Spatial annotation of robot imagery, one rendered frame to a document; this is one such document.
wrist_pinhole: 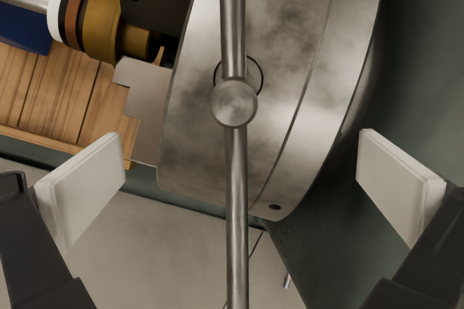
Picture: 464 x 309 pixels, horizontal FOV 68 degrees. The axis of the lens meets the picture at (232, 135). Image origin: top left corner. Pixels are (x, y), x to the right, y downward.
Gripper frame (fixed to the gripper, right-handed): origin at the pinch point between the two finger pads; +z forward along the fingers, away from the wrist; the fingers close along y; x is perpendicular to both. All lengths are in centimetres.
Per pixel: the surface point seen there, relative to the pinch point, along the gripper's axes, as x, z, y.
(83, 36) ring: 6.8, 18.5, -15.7
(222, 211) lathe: -39, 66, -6
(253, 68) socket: 4.3, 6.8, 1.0
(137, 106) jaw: -0.4, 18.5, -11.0
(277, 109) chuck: 1.4, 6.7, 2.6
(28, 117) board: -6, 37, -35
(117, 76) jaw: 2.7, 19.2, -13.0
